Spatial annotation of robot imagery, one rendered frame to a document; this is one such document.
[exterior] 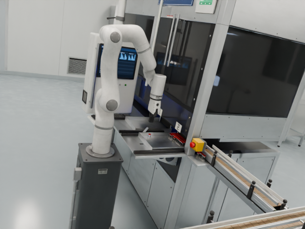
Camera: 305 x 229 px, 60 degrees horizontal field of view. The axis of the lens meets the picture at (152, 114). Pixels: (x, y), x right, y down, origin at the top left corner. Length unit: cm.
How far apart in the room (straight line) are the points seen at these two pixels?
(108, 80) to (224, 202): 151
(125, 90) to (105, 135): 106
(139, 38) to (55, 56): 558
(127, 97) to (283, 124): 147
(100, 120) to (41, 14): 549
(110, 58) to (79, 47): 558
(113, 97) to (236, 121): 99
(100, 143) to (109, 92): 35
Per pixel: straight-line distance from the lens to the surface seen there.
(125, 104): 275
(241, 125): 215
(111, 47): 152
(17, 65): 713
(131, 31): 160
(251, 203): 169
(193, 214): 237
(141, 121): 242
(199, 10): 199
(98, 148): 175
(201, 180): 218
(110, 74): 159
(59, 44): 707
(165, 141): 210
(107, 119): 168
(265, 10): 201
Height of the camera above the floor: 170
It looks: 18 degrees down
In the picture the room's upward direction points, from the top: 12 degrees clockwise
